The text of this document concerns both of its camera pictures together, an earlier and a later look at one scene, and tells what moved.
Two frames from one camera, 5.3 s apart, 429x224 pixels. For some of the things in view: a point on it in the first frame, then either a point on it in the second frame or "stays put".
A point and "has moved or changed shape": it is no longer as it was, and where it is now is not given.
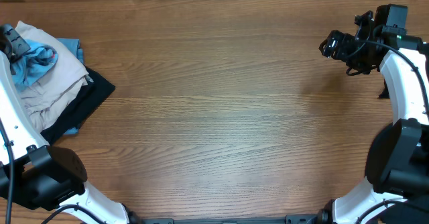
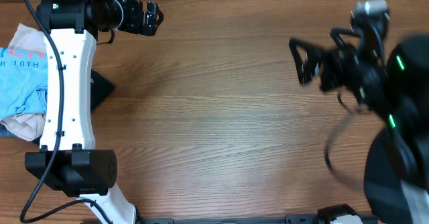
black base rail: x=300 y=218 stays put
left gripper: x=21 y=45 to x=134 y=25
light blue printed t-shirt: x=27 y=68 has moved or changed shape
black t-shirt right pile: x=416 y=212 stays put
